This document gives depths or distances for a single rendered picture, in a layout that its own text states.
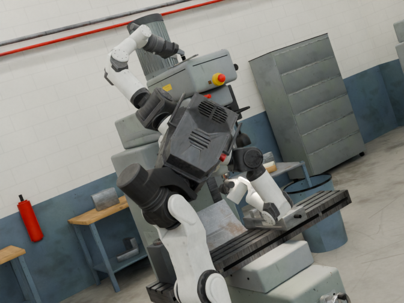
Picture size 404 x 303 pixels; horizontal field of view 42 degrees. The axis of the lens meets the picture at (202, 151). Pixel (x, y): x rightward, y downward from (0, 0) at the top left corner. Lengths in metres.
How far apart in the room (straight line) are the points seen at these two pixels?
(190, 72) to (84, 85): 4.60
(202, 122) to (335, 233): 3.16
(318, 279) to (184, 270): 0.76
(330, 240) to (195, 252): 3.09
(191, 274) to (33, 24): 5.38
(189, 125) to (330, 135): 6.23
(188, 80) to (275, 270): 0.99
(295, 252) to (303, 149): 5.18
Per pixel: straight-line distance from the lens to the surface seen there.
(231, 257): 2.60
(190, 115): 2.01
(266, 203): 2.26
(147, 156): 2.92
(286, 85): 7.71
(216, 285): 2.02
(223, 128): 2.03
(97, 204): 6.31
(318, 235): 4.98
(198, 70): 2.46
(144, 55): 2.85
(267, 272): 2.56
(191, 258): 2.00
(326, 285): 2.57
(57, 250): 6.71
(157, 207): 1.91
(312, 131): 7.89
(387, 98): 10.24
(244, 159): 2.13
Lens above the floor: 1.70
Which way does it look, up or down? 5 degrees down
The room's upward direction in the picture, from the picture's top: 20 degrees counter-clockwise
